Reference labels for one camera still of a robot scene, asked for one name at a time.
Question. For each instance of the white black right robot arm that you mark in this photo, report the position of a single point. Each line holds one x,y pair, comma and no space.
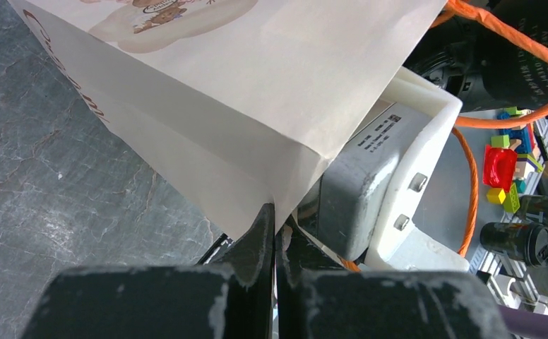
484,70

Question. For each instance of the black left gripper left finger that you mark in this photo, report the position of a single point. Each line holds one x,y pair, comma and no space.
242,291

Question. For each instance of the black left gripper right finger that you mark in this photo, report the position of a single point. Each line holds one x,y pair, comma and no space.
299,261

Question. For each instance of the colourful toy blocks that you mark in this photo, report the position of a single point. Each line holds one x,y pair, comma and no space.
512,155

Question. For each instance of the paper takeout bag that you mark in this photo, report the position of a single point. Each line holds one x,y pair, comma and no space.
241,103

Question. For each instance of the dark cups beyond table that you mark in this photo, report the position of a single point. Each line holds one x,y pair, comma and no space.
525,240

